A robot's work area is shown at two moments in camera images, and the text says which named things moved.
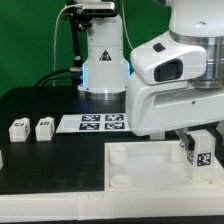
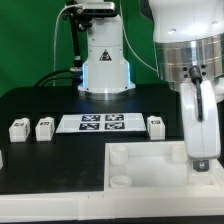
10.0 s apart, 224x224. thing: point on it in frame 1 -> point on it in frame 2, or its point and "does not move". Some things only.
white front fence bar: [115, 204] does not move
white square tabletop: [157, 166] does not move
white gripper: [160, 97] -> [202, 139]
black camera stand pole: [75, 42] does not move
